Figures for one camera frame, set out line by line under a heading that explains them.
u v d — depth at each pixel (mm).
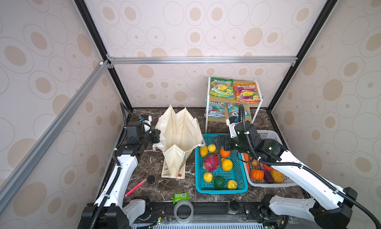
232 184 773
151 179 747
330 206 393
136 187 810
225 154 896
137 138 586
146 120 689
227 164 847
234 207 661
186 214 731
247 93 779
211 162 823
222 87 800
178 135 1020
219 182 776
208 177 801
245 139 493
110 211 387
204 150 918
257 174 795
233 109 946
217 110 936
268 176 801
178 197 764
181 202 743
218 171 873
